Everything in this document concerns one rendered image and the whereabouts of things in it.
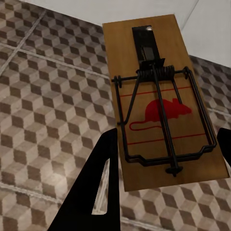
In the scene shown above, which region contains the mousetrap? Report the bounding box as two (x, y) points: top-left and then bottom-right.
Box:
(102, 14), (230, 192)

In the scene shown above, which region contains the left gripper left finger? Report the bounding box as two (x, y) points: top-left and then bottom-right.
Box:
(48, 128), (120, 231)

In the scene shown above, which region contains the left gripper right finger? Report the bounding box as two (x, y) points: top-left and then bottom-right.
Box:
(217, 128), (231, 167)

